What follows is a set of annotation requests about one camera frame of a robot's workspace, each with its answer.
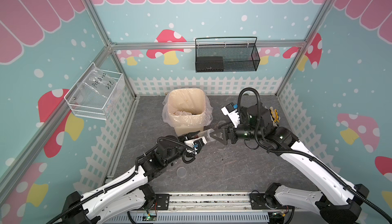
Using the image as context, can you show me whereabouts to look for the clear plastic bin liner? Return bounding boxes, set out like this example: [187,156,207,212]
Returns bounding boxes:
[162,93,214,129]

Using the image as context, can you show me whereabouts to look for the plastic bag in basket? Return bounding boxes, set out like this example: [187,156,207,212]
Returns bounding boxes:
[78,64,125,118]

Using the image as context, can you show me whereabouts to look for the cream trash bin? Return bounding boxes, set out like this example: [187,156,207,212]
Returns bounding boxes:
[167,88,206,136]

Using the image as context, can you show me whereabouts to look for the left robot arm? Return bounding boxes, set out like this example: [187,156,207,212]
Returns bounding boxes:
[49,132,210,224]

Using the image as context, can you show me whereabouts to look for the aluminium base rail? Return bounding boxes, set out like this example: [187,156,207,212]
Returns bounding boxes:
[104,191,331,224]

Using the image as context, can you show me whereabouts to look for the clear wire wall basket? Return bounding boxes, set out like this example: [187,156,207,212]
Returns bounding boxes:
[64,62,126,121]

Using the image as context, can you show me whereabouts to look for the black wire mesh basket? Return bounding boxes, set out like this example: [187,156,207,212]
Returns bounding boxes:
[195,36,260,72]

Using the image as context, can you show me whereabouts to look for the white yellow work gloves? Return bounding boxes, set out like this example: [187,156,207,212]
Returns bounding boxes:
[269,107,280,123]

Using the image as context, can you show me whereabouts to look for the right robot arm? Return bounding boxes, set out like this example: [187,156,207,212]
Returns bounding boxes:
[221,87,392,224]

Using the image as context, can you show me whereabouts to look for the black box in basket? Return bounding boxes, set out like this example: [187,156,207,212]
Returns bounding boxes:
[195,56,224,73]

